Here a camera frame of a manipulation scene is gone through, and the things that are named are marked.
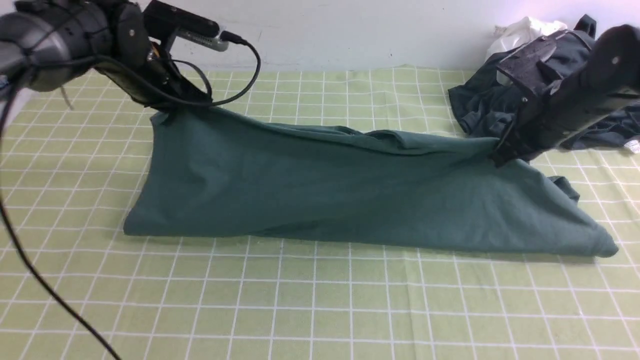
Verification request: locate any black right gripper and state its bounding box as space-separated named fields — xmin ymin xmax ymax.
xmin=488 ymin=30 xmax=639 ymax=167

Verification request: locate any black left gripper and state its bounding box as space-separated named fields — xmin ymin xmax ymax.
xmin=97 ymin=2 xmax=213 ymax=111

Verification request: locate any green long-sleeve top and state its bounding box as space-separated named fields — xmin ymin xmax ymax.
xmin=123 ymin=107 xmax=618 ymax=258

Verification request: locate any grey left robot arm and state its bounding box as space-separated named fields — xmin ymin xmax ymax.
xmin=1 ymin=0 xmax=220 ymax=111

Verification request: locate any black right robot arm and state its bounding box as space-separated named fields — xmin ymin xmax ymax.
xmin=490 ymin=24 xmax=640 ymax=167

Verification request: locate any dark grey crumpled garment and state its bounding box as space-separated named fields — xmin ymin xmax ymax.
xmin=448 ymin=14 xmax=640 ymax=150

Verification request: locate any green checkered tablecloth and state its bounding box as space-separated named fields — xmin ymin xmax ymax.
xmin=1 ymin=73 xmax=640 ymax=360

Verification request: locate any white crumpled cloth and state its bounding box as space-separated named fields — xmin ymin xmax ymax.
xmin=485 ymin=16 xmax=569 ymax=60

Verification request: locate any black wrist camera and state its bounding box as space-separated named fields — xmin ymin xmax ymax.
xmin=142 ymin=0 xmax=229 ymax=52

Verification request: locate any black camera cable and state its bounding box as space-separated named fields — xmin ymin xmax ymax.
xmin=0 ymin=31 xmax=262 ymax=360

